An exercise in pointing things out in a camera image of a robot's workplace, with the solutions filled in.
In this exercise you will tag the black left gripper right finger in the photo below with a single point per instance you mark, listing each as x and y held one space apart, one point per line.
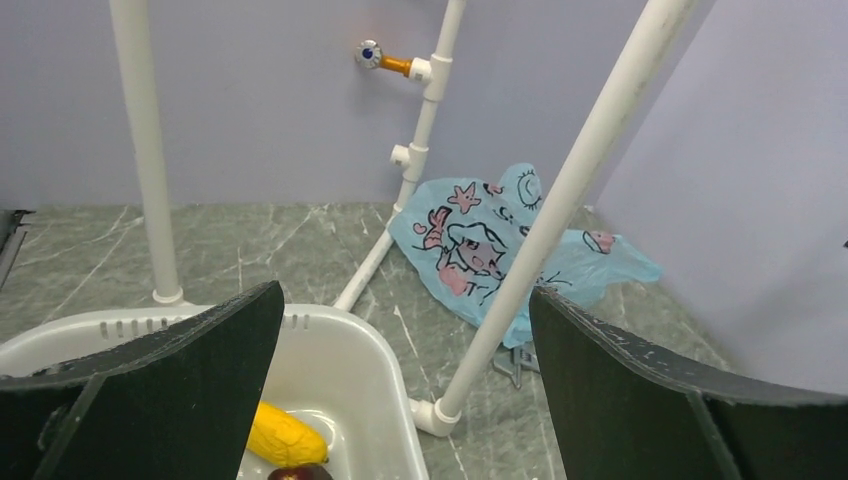
623 407

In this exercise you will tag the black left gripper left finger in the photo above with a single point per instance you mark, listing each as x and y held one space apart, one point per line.
174 404

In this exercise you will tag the yellow fake fruit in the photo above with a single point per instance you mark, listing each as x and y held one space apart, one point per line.
283 440

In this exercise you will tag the brown fake fruit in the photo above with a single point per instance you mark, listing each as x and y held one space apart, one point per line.
301 472

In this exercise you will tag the light blue printed plastic bag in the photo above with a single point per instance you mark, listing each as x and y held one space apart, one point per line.
463 234

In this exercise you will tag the white plastic basket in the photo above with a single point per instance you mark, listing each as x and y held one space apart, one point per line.
330 369

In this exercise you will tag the orange blue pipe valve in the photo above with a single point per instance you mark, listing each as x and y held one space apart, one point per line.
370 55

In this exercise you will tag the white PVC pipe frame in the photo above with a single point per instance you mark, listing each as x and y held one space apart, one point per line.
506 322

